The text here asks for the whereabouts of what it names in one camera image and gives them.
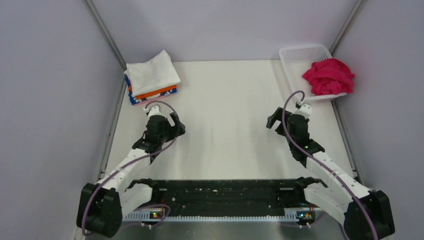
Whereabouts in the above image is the white printed t-shirt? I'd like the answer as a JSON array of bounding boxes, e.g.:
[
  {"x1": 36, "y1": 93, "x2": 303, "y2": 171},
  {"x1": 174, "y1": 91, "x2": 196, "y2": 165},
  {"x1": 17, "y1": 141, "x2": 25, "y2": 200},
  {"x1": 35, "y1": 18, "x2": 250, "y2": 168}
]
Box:
[{"x1": 124, "y1": 50, "x2": 181, "y2": 96}]

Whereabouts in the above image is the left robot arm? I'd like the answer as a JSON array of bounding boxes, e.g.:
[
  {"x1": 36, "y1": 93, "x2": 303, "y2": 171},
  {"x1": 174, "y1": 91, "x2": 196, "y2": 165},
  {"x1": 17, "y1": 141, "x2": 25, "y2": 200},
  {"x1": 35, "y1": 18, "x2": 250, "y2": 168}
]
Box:
[{"x1": 76, "y1": 105, "x2": 186, "y2": 238}]

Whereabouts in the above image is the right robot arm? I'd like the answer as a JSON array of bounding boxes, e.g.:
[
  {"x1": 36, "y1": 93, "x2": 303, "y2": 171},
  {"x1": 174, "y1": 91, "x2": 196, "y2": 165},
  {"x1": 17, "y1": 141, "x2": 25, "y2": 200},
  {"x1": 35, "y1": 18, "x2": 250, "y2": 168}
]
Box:
[{"x1": 266, "y1": 102, "x2": 396, "y2": 240}]

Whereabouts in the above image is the pink folded t-shirt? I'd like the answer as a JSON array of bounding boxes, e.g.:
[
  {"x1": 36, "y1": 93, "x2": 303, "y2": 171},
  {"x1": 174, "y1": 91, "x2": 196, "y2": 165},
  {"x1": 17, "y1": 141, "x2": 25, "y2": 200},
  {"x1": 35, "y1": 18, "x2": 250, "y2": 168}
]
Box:
[{"x1": 140, "y1": 94, "x2": 174, "y2": 106}]

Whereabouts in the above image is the orange folded t-shirt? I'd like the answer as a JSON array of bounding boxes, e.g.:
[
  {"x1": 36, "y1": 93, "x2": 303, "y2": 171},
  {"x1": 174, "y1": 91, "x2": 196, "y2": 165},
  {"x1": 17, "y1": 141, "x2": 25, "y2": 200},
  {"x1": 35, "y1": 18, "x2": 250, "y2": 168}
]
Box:
[{"x1": 128, "y1": 84, "x2": 177, "y2": 100}]

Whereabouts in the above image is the blue folded t-shirt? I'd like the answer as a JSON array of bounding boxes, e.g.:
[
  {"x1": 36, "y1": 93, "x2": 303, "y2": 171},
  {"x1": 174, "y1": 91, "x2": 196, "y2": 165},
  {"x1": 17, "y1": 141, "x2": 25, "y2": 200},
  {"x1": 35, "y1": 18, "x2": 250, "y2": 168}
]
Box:
[{"x1": 124, "y1": 75, "x2": 177, "y2": 106}]

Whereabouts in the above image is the pink crumpled t-shirt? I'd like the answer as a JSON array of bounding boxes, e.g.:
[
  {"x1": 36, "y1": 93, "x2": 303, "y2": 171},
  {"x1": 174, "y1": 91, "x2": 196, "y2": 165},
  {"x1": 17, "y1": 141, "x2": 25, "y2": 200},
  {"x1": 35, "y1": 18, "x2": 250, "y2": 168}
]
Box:
[{"x1": 302, "y1": 58, "x2": 355, "y2": 96}]

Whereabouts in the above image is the white plastic basket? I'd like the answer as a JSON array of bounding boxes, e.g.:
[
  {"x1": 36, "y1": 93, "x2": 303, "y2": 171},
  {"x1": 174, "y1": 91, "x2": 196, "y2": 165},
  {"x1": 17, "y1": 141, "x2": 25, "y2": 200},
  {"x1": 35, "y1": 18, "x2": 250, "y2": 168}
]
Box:
[{"x1": 278, "y1": 44, "x2": 346, "y2": 102}]

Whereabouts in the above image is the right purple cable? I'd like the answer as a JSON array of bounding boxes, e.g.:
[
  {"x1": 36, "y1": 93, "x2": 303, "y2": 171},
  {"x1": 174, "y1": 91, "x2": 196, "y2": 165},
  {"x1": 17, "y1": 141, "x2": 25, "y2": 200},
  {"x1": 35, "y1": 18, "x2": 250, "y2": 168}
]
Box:
[{"x1": 281, "y1": 90, "x2": 379, "y2": 240}]

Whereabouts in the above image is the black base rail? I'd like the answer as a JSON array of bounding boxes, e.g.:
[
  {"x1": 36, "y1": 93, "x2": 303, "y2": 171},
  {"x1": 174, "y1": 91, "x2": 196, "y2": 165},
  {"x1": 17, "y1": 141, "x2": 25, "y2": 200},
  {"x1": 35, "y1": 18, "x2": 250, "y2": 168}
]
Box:
[{"x1": 129, "y1": 178, "x2": 332, "y2": 220}]

